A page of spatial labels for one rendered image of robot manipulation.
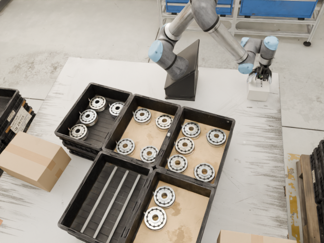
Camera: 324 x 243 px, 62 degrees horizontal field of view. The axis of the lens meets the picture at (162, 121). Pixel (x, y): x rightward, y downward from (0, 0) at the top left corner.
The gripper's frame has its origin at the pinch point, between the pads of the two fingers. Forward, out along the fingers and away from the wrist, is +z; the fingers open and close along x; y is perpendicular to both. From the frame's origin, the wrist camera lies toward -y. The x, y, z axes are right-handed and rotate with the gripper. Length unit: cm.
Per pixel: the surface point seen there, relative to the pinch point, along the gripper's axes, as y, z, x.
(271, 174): 60, 8, 9
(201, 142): 53, -5, -30
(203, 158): 62, -5, -28
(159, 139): 55, -5, -53
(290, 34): -138, 66, 47
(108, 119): 46, -5, -87
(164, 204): 90, -8, -43
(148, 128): 48, -5, -62
